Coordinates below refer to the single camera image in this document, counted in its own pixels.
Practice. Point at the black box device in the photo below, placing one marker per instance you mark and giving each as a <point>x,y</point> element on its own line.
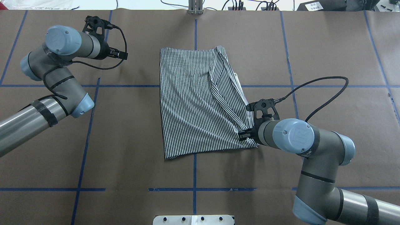
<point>323,5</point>

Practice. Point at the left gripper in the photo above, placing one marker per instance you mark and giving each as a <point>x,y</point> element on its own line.
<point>105,52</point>

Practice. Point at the orange black terminal strip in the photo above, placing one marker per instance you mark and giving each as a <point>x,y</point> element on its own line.
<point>237,5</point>

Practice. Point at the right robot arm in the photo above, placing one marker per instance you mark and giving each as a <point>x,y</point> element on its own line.
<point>317,198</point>

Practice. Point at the blue white striped shirt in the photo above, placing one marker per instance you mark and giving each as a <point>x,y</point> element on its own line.
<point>202,103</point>

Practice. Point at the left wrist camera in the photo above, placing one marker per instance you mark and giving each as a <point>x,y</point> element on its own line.
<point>96,26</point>

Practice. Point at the aluminium frame post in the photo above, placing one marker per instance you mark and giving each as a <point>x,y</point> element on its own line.
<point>195,7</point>

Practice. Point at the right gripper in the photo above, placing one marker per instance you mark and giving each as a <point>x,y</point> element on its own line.
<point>254,133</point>

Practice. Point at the clear plastic bag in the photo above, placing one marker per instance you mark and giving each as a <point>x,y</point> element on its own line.
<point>38,4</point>

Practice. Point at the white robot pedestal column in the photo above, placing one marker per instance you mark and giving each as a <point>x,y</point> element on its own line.
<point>194,220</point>

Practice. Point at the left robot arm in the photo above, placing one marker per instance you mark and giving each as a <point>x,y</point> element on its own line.
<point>48,64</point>

